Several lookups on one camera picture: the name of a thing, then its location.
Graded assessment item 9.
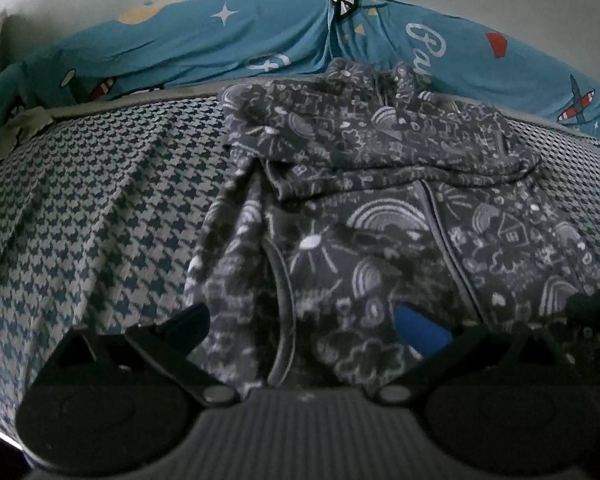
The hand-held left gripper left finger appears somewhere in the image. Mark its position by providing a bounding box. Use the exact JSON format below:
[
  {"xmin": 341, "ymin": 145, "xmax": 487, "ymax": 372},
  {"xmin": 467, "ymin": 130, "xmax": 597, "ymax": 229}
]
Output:
[{"xmin": 45, "ymin": 303, "xmax": 242, "ymax": 407}]

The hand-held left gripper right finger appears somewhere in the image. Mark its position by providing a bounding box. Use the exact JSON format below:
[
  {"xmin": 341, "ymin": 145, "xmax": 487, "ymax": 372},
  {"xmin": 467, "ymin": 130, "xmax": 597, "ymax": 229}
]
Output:
[{"xmin": 374, "ymin": 304, "xmax": 579, "ymax": 407}]

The plain teal bed bumper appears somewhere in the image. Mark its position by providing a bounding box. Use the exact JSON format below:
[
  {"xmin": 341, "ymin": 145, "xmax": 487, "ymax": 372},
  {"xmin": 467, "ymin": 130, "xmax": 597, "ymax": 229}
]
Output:
[{"xmin": 0, "ymin": 62, "xmax": 31, "ymax": 151}]

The grey patterned fleece jacket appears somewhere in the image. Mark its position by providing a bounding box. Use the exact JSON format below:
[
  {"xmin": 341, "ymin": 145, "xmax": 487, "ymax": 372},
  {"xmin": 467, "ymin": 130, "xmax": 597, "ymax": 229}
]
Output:
[{"xmin": 182, "ymin": 57, "xmax": 600, "ymax": 396}]

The olive green cloth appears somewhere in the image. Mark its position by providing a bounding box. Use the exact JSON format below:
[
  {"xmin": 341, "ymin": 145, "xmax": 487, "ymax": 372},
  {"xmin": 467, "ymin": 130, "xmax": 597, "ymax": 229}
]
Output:
[{"xmin": 0, "ymin": 107, "xmax": 56, "ymax": 178}]

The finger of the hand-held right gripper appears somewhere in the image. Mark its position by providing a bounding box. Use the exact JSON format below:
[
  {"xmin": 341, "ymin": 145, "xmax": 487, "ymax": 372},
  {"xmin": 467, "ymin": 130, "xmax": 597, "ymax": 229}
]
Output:
[{"xmin": 564, "ymin": 290, "xmax": 600, "ymax": 333}]

